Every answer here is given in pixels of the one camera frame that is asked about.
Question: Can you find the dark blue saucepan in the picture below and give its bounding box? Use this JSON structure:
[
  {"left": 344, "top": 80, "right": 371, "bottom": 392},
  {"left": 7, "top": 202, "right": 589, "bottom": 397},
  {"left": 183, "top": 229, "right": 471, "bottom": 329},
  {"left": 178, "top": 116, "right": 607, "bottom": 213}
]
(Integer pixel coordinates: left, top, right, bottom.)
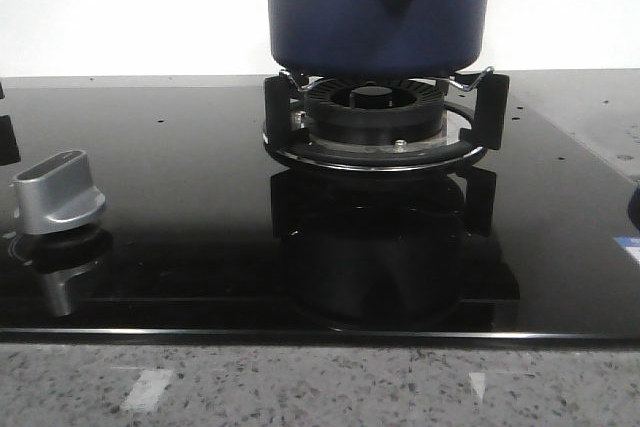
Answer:
[{"left": 267, "top": 0, "right": 487, "bottom": 79}]

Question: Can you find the black gas burner head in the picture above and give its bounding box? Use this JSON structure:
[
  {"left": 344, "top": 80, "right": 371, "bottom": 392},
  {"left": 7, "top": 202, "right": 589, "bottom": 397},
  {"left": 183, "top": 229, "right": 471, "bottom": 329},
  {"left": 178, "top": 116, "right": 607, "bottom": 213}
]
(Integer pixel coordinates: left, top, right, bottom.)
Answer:
[{"left": 304, "top": 79, "right": 445, "bottom": 145}]

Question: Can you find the black glass gas hob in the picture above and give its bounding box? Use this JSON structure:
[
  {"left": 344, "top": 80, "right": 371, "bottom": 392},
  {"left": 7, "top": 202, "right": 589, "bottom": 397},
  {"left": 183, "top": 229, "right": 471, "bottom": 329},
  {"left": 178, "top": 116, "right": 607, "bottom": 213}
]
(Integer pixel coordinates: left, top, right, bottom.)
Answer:
[{"left": 1, "top": 76, "right": 639, "bottom": 348}]

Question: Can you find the silver stove control knob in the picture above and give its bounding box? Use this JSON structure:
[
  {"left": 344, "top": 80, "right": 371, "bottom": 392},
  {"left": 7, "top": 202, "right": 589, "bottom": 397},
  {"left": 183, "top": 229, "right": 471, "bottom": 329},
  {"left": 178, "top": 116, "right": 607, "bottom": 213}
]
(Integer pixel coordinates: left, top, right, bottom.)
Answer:
[{"left": 13, "top": 150, "right": 106, "bottom": 235}]

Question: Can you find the black left pan support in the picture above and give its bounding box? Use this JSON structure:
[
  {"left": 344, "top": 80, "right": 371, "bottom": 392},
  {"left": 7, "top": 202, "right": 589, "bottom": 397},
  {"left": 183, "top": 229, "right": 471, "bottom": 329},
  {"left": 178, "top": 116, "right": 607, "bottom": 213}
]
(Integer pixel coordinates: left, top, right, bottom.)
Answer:
[{"left": 0, "top": 114, "right": 21, "bottom": 166}]

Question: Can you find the blue white hob sticker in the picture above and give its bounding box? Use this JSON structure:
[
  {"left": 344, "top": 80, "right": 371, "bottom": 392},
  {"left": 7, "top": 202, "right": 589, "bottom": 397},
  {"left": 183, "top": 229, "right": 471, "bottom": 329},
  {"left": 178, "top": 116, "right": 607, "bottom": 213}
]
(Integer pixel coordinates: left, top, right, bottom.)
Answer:
[{"left": 614, "top": 237, "right": 640, "bottom": 264}]

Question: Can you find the black pan support ring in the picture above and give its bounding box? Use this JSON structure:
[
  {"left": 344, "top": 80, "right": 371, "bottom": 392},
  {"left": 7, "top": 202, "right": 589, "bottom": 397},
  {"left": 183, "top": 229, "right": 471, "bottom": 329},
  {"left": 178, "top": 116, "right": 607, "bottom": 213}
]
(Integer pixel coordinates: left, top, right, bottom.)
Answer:
[{"left": 260, "top": 66, "right": 511, "bottom": 174}]

